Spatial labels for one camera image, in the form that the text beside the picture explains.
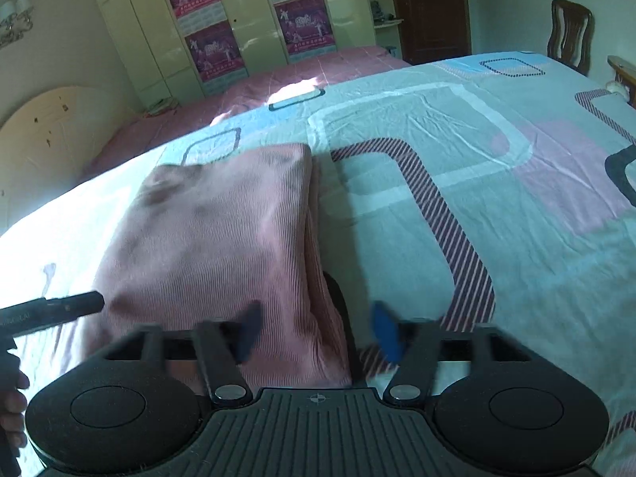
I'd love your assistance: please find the pink checked bed cover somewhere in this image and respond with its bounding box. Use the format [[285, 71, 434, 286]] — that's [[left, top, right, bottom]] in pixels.
[[82, 45, 413, 180]]

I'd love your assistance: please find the cream rounded headboard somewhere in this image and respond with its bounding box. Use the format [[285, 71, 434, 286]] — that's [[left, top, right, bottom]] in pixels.
[[0, 86, 134, 237]]

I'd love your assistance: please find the person's left hand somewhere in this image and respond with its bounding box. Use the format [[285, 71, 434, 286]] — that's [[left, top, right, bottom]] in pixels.
[[0, 352, 31, 453]]

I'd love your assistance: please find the white corner shelf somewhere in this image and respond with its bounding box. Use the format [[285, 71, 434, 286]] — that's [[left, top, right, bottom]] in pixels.
[[360, 0, 405, 59]]

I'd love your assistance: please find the patterned teal bed sheet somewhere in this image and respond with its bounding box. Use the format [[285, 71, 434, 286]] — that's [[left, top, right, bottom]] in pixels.
[[0, 50, 636, 477]]

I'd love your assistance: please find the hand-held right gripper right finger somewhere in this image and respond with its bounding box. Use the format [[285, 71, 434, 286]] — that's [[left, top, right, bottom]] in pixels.
[[370, 301, 543, 405]]

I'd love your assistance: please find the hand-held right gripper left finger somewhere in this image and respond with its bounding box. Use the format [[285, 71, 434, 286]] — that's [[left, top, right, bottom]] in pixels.
[[89, 301, 264, 405]]

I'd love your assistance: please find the dark wooden chair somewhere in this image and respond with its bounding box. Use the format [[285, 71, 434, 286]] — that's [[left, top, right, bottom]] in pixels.
[[547, 0, 593, 76]]

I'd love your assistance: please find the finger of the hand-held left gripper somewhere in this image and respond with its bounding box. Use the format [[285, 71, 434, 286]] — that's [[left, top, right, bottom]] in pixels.
[[44, 291, 105, 320]]

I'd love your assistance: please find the pale green wardrobe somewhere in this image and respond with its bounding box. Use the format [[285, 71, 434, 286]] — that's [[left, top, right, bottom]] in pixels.
[[82, 0, 379, 106]]

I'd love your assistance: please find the dark brown wooden door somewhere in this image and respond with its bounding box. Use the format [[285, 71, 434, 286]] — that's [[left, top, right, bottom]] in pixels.
[[385, 0, 471, 66]]

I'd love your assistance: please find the pink sweatshirt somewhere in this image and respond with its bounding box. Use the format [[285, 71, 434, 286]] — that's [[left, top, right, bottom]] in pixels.
[[79, 143, 355, 399]]

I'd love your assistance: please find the wooden furniture piece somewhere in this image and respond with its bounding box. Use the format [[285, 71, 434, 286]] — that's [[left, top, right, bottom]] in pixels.
[[607, 54, 636, 96]]

